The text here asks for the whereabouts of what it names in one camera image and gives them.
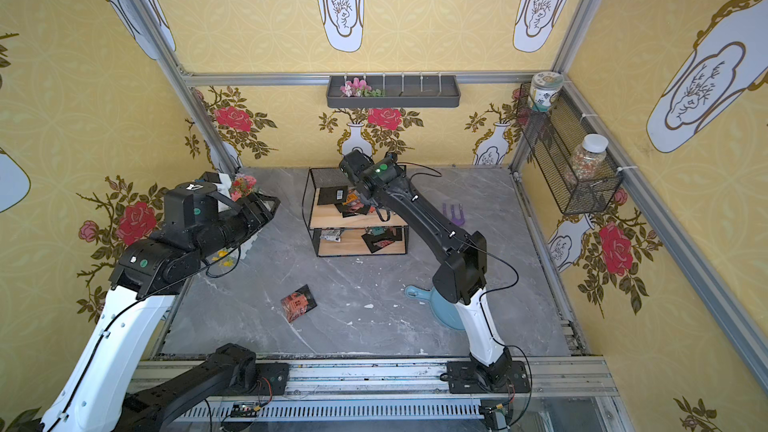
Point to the black wire wall basket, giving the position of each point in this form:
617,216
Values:
550,140

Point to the black wire two-tier shelf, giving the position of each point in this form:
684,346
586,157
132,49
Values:
341,224

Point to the white green lidded jar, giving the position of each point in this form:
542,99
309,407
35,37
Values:
544,90

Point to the purple garden fork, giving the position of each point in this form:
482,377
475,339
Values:
455,213

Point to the small pink flowers in tray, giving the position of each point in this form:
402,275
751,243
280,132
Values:
359,88

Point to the small circuit board left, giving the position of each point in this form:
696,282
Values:
245,410

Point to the light blue dustpan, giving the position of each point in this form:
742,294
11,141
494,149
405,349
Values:
444,311

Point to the colourful flower bouquet in planter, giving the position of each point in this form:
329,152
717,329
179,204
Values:
235,189

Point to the small circuit board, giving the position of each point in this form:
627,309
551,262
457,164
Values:
245,410
494,419

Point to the red black tea bag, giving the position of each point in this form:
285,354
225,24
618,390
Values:
298,303

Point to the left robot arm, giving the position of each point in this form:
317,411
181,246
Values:
143,286

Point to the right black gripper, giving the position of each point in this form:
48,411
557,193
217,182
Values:
352,165

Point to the black tea bag with barcode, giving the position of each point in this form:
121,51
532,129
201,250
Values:
332,195

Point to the small circuit board right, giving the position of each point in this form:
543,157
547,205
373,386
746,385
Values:
494,419

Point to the grey wall tray shelf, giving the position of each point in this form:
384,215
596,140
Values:
404,90

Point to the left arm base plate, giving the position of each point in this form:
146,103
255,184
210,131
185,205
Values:
271,379

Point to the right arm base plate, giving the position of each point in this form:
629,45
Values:
503,377

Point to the clear jar with candies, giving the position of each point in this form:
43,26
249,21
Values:
587,158

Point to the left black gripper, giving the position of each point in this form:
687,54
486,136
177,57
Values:
261,207

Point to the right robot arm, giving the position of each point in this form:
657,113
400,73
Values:
460,278

